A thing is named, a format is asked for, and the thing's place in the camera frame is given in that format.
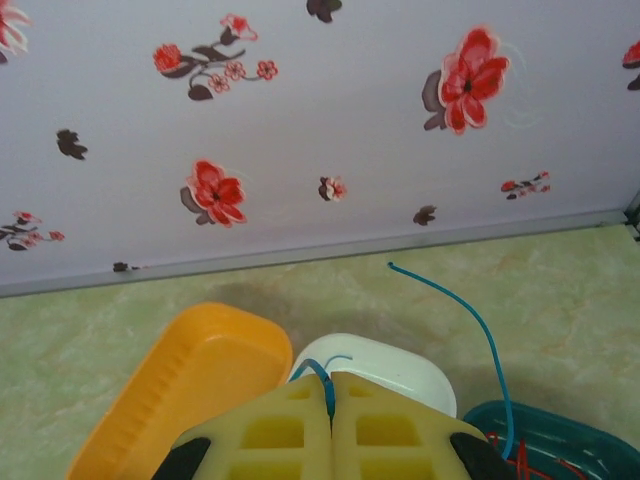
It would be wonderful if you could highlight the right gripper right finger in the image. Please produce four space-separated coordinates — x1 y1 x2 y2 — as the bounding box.
329 370 521 480

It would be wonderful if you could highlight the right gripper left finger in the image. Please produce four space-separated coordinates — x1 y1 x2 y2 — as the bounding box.
154 373 334 480

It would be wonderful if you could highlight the blue cable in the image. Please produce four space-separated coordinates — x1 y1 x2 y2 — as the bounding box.
288 262 516 460

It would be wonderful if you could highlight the white plastic tub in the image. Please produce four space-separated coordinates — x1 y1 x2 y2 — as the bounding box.
287 333 458 421

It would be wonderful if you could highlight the orange plastic tub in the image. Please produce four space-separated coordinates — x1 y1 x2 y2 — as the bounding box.
67 301 294 480

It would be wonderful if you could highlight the dark green plastic tub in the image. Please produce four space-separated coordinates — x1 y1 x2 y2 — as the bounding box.
463 399 634 480

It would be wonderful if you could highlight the aluminium wall base strip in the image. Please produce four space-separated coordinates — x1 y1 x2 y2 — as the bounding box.
0 208 629 300

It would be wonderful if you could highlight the aluminium corner post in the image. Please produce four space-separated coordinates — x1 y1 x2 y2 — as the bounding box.
622 192 640 231

